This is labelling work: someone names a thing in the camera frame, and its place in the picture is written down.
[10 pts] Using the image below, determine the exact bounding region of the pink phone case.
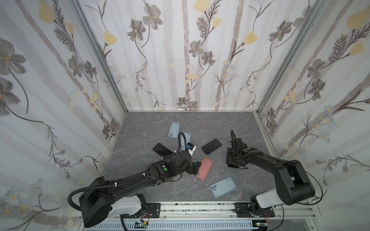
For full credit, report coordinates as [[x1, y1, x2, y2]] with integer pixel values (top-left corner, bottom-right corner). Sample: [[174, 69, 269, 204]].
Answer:
[[196, 157, 214, 181]]

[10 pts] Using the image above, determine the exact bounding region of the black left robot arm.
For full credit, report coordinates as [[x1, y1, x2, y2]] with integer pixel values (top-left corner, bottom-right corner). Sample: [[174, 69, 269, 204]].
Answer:
[[68, 151, 201, 228]]

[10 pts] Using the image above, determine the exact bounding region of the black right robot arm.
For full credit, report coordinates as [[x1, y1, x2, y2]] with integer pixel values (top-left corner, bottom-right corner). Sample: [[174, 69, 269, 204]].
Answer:
[[226, 137, 316, 217]]

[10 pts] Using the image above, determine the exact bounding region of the blue-edged black phone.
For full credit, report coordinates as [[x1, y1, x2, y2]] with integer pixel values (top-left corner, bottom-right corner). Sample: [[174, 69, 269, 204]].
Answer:
[[201, 139, 222, 155]]

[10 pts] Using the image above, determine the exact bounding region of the light blue case near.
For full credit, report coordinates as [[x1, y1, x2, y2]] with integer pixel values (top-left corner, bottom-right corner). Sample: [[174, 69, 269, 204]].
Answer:
[[180, 132, 192, 150]]

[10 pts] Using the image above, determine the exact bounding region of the light blue case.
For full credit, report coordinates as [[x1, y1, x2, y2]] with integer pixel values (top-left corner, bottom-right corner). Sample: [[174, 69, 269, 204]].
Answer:
[[168, 122, 181, 138], [180, 132, 192, 150]]

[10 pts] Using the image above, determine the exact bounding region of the purple-edged black phone far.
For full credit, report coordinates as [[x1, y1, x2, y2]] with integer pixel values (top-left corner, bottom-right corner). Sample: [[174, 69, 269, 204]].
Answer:
[[152, 143, 174, 157]]

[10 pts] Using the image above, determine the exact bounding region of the light blue phone face down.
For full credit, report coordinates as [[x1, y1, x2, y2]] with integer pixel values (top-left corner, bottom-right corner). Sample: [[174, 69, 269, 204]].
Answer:
[[210, 177, 237, 198]]

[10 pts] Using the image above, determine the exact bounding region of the light blue case far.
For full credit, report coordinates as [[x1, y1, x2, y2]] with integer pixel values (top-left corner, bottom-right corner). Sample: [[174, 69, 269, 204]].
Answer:
[[168, 122, 181, 138]]

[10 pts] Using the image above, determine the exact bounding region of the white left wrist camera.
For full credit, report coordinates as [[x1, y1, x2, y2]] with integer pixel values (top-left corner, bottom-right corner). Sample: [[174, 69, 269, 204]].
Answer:
[[187, 142, 196, 156]]

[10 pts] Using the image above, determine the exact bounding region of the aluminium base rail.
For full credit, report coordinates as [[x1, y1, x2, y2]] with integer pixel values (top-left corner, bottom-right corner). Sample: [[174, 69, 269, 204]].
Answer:
[[77, 201, 316, 221]]

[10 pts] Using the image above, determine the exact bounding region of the white cable duct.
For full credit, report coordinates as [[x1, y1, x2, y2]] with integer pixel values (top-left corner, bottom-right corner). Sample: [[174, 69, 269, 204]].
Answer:
[[86, 220, 258, 231]]

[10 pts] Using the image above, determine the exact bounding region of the black corrugated left cable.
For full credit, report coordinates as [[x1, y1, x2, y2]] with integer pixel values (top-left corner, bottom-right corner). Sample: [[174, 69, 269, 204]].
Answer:
[[67, 131, 188, 211]]

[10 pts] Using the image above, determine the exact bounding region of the aluminium corner frame post right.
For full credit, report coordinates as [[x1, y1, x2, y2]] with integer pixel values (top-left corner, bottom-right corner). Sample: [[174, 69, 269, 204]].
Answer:
[[257, 1, 326, 115]]

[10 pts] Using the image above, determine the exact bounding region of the aluminium corner frame post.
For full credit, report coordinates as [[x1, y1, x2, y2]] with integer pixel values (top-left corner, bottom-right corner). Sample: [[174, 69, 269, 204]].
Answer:
[[68, 0, 128, 115], [257, 1, 326, 115]]

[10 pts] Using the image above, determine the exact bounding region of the aluminium corner frame post left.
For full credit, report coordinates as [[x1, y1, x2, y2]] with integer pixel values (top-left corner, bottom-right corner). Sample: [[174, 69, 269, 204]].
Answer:
[[68, 0, 128, 115]]

